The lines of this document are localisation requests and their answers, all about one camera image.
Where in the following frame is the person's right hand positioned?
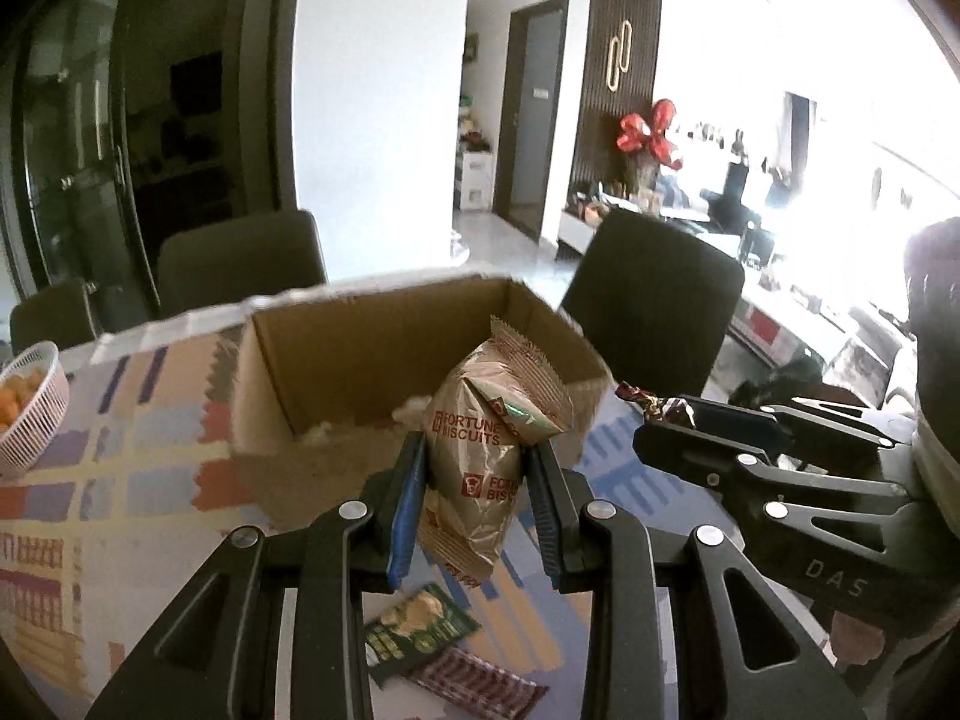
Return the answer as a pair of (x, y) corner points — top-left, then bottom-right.
(829, 607), (931, 672)

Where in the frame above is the dark glass cabinet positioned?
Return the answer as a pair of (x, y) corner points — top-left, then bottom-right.
(0, 0), (301, 323)

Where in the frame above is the pink plastic basket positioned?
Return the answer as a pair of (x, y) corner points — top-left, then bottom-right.
(0, 340), (71, 477)

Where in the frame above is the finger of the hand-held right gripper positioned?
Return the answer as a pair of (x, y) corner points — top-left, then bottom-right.
(679, 394), (914, 458)
(634, 420), (908, 518)

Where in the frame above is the dark olive chair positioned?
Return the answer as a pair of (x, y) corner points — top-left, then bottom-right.
(9, 277), (100, 353)
(156, 208), (329, 320)
(559, 206), (746, 398)

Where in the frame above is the white storage box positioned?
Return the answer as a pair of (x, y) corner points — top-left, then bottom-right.
(460, 152), (494, 211)

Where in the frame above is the red flower decoration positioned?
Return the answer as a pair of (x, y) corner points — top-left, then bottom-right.
(616, 99), (685, 172)

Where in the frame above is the brown cardboard box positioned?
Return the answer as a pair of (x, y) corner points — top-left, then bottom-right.
(227, 274), (614, 533)

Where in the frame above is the brown striped wafer package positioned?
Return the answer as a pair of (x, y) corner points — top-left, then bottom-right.
(409, 649), (550, 720)

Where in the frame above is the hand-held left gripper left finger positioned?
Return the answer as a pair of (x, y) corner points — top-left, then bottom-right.
(84, 431), (432, 720)

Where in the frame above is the patterned tablecloth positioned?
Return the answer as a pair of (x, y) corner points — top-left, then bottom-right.
(0, 262), (751, 720)

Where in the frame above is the brown candy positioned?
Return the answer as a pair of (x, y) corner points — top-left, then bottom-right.
(615, 381), (698, 425)

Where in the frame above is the dark wooden door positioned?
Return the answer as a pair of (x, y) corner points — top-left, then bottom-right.
(491, 0), (571, 241)

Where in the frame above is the dark green cracker package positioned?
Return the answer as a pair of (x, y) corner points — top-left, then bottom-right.
(364, 583), (482, 689)

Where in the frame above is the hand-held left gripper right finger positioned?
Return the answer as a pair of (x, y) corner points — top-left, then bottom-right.
(523, 439), (867, 720)

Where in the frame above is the dark slatted wall panel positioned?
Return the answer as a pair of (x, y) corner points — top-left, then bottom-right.
(570, 0), (665, 196)

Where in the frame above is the pile of orange round pieces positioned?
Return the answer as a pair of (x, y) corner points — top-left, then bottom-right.
(0, 367), (47, 432)

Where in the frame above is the beige biscuit packet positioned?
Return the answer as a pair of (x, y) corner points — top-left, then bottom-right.
(416, 315), (577, 590)

